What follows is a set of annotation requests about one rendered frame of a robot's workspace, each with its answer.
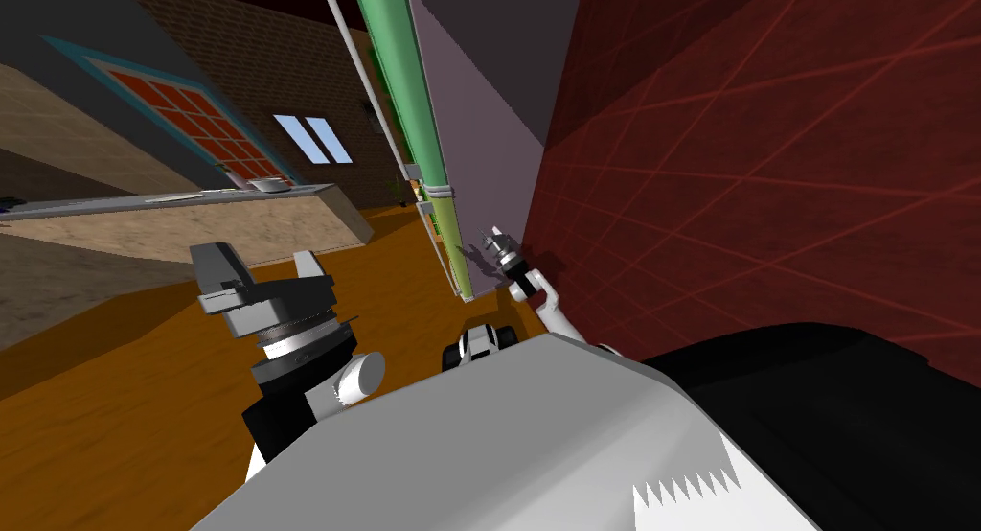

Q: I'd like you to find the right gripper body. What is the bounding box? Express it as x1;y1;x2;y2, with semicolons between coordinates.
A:
489;238;525;271

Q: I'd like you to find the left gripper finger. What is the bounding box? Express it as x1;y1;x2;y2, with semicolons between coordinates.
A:
189;241;255;297
292;248;331;283

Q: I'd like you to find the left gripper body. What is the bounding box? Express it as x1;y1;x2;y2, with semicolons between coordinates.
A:
196;274;339;340

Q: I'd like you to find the beige counter with grey top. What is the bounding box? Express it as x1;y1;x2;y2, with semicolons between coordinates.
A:
0;176;376;268

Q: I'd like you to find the bright two-pane window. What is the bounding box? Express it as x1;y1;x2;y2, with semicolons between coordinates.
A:
272;114;354;167

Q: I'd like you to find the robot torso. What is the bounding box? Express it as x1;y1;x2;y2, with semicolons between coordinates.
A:
190;323;823;531

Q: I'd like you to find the red window with teal frame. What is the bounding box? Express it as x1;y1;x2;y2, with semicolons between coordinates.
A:
40;33;302;189

